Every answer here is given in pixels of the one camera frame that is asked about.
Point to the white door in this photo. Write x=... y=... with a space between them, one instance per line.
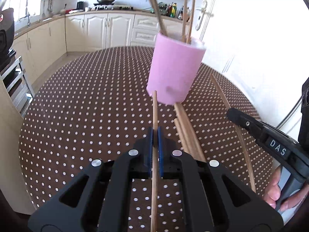
x=262 y=47

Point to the black appliance on rack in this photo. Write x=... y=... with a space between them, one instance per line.
x=7 y=27

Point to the pink cylindrical cup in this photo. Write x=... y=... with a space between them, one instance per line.
x=174 y=67

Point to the green yellow bottle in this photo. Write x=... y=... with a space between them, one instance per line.
x=173 y=10

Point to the black kettle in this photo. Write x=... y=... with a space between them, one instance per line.
x=80 y=5

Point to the dark sauce bottle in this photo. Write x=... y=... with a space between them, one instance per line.
x=180 y=14

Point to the silver door handle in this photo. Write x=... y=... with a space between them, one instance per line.
x=204 y=14

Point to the black wok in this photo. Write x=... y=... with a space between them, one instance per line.
x=105 y=2

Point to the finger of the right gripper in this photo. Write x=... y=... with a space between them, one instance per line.
x=266 y=136

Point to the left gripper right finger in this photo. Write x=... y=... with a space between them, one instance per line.
x=213 y=198

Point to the gas stove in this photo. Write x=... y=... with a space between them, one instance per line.
x=112 y=7

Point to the brown polka dot tablecloth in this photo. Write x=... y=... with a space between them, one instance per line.
x=97 y=107

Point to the lower kitchen cabinets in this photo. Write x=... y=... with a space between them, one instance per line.
x=42 y=44

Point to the metal storage rack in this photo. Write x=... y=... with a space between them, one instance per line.
x=17 y=85

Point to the person right hand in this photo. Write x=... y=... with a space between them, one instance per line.
x=273 y=193

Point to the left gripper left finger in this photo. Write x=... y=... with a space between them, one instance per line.
x=98 y=198

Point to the green electric cooker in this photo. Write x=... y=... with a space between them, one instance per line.
x=163 y=8

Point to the sink faucet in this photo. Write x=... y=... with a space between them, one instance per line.
x=25 y=20

